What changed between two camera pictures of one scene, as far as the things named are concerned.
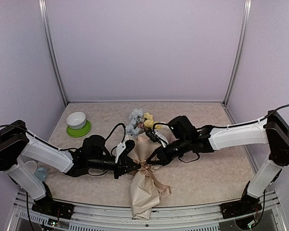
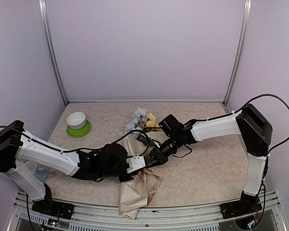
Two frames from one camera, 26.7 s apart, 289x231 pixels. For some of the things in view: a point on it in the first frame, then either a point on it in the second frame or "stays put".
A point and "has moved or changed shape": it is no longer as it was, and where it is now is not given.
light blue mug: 41,173 stays put
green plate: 78,133 stays put
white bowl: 76,120 stays put
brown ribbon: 164,190 → 141,173
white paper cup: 31,166 stays put
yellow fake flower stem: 149,121 has moved or changed shape
